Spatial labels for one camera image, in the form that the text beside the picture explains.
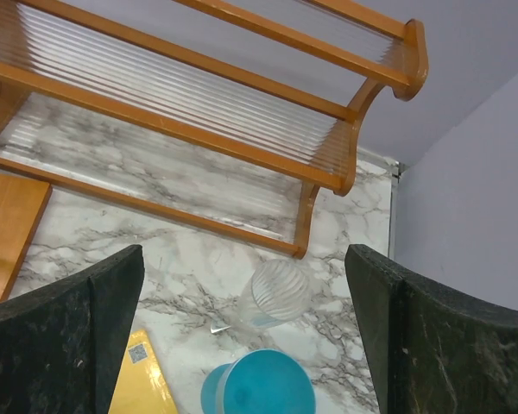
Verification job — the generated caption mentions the clear ribbed wine glass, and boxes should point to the clear ribbed wine glass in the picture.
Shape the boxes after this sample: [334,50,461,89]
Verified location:
[210,259,313,334]

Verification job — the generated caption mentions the blue plastic goblet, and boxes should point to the blue plastic goblet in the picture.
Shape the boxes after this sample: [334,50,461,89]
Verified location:
[200,348,316,414]

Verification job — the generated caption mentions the wooden shelf rack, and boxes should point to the wooden shelf rack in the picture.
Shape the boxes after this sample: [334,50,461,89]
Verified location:
[0,1,429,259]

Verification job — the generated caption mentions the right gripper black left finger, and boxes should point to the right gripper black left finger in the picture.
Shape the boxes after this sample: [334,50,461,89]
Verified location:
[0,245,144,413]

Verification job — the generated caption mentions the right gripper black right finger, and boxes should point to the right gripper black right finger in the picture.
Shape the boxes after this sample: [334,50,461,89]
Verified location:
[344,244,518,413]

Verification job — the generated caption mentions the yellow book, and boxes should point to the yellow book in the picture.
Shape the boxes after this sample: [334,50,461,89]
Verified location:
[109,329,178,414]

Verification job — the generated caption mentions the wooden rack base board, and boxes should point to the wooden rack base board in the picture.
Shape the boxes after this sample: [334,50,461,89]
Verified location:
[0,173,52,302]

